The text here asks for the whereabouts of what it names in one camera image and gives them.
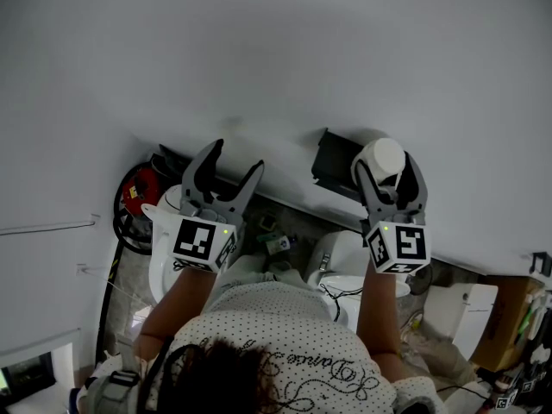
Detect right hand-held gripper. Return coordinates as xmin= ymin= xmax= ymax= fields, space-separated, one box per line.
xmin=354 ymin=152 xmax=433 ymax=274

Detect dotted white shirt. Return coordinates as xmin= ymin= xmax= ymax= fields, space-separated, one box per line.
xmin=81 ymin=282 xmax=449 ymax=414

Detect brown cardboard box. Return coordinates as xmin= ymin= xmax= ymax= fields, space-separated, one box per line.
xmin=469 ymin=275 xmax=545 ymax=373

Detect thin wall cable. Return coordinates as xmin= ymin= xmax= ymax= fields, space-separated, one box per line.
xmin=0 ymin=214 xmax=101 ymax=236

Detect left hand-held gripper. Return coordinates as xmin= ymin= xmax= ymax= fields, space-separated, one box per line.
xmin=171 ymin=138 xmax=266 ymax=274

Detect black wall paper holder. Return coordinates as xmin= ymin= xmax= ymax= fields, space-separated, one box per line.
xmin=310 ymin=127 xmax=367 ymax=198
xmin=529 ymin=251 xmax=552 ymax=279

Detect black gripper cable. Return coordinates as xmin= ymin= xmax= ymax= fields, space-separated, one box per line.
xmin=318 ymin=282 xmax=363 ymax=323

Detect dark window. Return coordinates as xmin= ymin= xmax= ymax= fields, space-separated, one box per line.
xmin=0 ymin=351 xmax=57 ymax=396

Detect white toilet paper roll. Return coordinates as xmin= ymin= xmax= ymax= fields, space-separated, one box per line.
xmin=349 ymin=137 xmax=407 ymax=198

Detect beige trousers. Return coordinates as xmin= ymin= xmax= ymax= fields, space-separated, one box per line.
xmin=219 ymin=252 xmax=318 ymax=301

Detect person's left forearm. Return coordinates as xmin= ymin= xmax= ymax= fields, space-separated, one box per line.
xmin=135 ymin=267 xmax=216 ymax=353

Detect person's right forearm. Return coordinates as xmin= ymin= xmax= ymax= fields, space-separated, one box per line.
xmin=359 ymin=265 xmax=405 ymax=361

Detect gray shoulder strap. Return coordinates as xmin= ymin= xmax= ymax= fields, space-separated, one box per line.
xmin=85 ymin=368 xmax=141 ymax=414

